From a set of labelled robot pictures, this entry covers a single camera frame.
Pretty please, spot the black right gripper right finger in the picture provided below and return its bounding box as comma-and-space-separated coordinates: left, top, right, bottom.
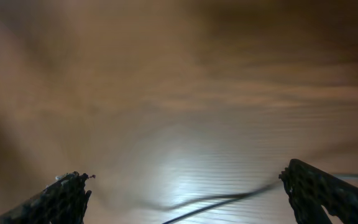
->
278, 159, 358, 224

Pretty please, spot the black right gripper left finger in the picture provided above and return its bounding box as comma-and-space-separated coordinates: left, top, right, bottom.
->
0, 171, 91, 224

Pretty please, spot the black charger cable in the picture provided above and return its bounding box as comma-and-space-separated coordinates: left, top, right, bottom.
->
147, 174, 358, 224

